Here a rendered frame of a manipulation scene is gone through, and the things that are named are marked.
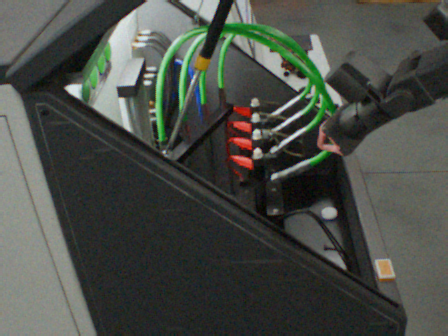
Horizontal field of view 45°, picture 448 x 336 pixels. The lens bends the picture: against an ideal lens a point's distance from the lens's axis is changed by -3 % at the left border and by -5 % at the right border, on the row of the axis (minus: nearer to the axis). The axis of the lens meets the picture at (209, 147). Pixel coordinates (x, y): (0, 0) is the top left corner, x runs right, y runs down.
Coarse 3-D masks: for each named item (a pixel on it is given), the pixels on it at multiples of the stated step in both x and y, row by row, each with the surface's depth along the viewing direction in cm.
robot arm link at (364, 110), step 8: (368, 96) 87; (376, 96) 85; (360, 104) 88; (368, 104) 86; (376, 104) 85; (360, 112) 88; (368, 112) 86; (376, 112) 85; (384, 112) 85; (368, 120) 87; (376, 120) 86; (384, 120) 85; (392, 120) 86
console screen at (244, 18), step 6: (240, 0) 168; (246, 0) 190; (240, 6) 163; (246, 6) 184; (240, 12) 157; (246, 12) 176; (240, 18) 155; (246, 18) 170; (252, 18) 195; (252, 42) 168; (252, 48) 162; (252, 54) 160
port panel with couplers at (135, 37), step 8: (136, 16) 136; (128, 24) 127; (136, 24) 135; (128, 32) 127; (136, 32) 135; (144, 32) 137; (128, 40) 127; (136, 40) 133; (144, 40) 133; (136, 48) 130; (144, 48) 130; (136, 56) 134; (152, 72) 142; (144, 80) 142; (152, 104) 147; (152, 112) 143; (152, 120) 139
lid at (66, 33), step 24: (72, 0) 96; (96, 0) 68; (120, 0) 66; (144, 0) 66; (72, 24) 68; (96, 24) 68; (48, 48) 70; (72, 48) 70; (24, 72) 72; (48, 72) 72
